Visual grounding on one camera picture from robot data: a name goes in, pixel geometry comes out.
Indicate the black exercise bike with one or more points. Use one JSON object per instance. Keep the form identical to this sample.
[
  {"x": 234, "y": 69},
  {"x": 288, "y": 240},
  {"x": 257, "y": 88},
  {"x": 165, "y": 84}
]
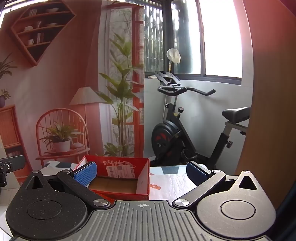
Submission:
[{"x": 168, "y": 136}]

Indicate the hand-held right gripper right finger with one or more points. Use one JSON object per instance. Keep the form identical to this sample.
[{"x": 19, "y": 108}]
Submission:
[{"x": 196, "y": 173}]

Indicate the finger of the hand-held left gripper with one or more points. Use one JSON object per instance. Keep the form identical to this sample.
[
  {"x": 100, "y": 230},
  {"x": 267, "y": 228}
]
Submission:
[{"x": 12, "y": 163}]

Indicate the red cardboard box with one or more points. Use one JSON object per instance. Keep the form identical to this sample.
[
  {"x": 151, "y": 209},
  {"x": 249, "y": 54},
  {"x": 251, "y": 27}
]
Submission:
[{"x": 143, "y": 180}]

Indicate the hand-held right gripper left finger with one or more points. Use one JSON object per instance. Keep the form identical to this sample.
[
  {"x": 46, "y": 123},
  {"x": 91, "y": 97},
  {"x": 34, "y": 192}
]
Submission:
[{"x": 86, "y": 173}]

